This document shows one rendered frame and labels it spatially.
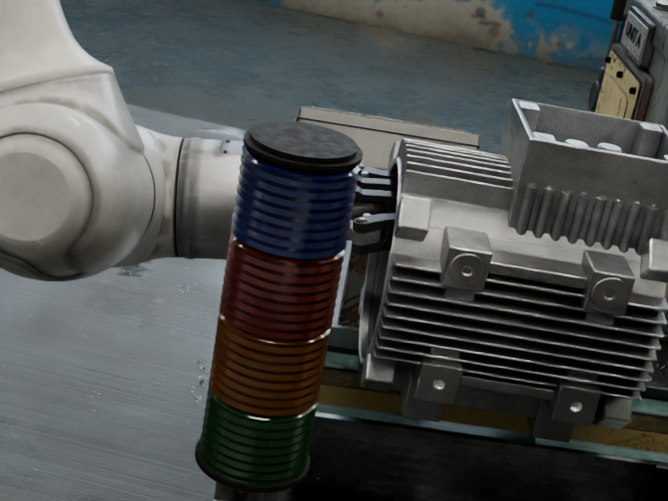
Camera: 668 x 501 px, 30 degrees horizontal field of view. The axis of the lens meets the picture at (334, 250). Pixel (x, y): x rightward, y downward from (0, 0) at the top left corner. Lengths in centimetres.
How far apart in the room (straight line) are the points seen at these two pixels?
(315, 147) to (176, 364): 67
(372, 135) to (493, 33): 543
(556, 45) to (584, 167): 568
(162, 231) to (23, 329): 42
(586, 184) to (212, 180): 26
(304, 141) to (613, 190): 33
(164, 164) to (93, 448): 32
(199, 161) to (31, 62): 18
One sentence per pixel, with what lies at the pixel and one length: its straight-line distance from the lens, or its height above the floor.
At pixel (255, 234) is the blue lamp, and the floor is 117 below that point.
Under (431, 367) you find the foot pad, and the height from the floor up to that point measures 101.
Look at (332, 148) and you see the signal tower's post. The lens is 61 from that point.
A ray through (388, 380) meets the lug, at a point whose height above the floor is 98.
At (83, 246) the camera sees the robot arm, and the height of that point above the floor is 111.
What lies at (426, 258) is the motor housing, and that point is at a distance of 87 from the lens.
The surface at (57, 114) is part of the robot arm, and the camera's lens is 73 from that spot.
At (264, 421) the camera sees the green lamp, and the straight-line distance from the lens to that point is 65.
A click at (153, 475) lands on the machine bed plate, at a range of 109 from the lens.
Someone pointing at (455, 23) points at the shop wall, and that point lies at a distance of 657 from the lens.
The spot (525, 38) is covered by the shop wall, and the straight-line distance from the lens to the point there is 656.
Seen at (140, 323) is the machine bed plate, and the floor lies 80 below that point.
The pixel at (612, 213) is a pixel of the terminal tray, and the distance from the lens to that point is 90.
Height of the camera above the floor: 141
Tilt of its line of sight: 23 degrees down
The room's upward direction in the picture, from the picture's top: 10 degrees clockwise
